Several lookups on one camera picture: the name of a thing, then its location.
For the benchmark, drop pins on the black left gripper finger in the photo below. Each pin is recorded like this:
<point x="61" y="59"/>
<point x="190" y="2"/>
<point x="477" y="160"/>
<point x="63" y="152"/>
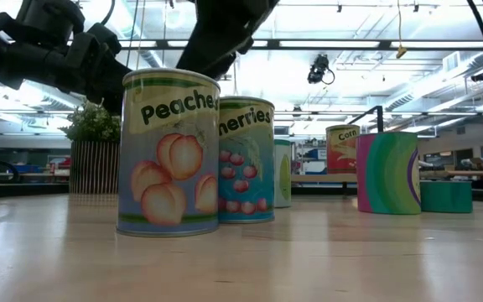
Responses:
<point x="111" y="84"/>

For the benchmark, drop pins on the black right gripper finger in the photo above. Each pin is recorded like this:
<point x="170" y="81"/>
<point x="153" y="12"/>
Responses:
<point x="228" y="63"/>
<point x="199" y="50"/>

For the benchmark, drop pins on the teal cherries tin can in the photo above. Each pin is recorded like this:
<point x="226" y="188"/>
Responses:
<point x="245" y="168"/>

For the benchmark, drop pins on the pale green tin can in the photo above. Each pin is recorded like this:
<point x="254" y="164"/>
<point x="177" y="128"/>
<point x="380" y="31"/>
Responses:
<point x="282" y="176"/>

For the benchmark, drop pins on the orange corn tin can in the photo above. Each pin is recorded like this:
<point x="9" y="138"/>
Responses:
<point x="342" y="151"/>

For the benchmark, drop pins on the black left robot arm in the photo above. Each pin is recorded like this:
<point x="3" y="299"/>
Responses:
<point x="23" y="58"/>

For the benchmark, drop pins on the artificial plant in striped pot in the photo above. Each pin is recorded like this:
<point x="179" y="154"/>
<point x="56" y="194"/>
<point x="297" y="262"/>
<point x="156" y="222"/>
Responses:
<point x="95" y="168"/>

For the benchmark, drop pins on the blue peaches tin can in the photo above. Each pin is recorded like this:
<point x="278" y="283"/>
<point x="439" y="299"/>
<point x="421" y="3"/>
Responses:
<point x="168" y="168"/>

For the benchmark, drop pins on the pink green striped tin can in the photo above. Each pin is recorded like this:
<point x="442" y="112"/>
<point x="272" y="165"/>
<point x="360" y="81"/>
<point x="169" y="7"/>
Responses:
<point x="386" y="176"/>

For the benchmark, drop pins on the short teal tin can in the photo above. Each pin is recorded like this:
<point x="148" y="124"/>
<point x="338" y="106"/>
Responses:
<point x="446" y="197"/>

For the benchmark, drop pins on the wooden background table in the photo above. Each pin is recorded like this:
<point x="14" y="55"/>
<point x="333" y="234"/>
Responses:
<point x="476" y="173"/>

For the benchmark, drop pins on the black overhead camera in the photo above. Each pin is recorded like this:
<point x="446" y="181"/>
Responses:
<point x="319" y="67"/>

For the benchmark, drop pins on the black overhead frame beam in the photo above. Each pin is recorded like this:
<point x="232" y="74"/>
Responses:
<point x="329" y="44"/>

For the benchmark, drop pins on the black aluminium table frame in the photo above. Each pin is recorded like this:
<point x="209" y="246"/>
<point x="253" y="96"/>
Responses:
<point x="27" y="189"/>

